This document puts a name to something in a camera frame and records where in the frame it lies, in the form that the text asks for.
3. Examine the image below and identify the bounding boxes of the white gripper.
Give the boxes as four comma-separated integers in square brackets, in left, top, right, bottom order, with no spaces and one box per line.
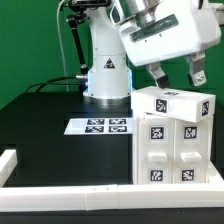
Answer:
[119,0,221,89]

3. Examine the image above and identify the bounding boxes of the white block with marker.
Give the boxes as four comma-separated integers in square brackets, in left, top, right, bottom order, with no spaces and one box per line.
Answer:
[131,86,216,123]

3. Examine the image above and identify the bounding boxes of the white door panel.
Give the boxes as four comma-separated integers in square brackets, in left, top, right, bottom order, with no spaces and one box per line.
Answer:
[173,117,213,184]
[136,115,174,184]

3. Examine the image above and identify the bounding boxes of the white cabinet body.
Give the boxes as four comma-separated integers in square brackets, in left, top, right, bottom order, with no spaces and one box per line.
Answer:
[131,111,216,185]

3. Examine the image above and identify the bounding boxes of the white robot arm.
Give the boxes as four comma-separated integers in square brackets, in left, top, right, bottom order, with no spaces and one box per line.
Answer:
[68,0,224,103]

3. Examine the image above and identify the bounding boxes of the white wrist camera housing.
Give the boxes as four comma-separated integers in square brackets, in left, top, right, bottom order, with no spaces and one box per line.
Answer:
[110,0,132,25]

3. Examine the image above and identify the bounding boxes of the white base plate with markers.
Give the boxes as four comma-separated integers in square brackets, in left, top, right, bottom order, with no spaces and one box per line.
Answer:
[64,118,133,135]

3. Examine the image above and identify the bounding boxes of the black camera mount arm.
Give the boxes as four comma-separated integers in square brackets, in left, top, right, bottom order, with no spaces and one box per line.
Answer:
[59,0,112,76]

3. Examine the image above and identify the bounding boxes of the white U-shaped border frame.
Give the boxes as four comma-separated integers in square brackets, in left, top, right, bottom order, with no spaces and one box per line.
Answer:
[0,149,224,212]

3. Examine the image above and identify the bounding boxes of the black cables on table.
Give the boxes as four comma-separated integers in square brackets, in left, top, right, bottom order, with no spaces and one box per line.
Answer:
[25,75,88,94]

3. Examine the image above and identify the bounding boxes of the grey hanging cable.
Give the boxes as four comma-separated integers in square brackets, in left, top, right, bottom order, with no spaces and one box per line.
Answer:
[55,1,70,93]

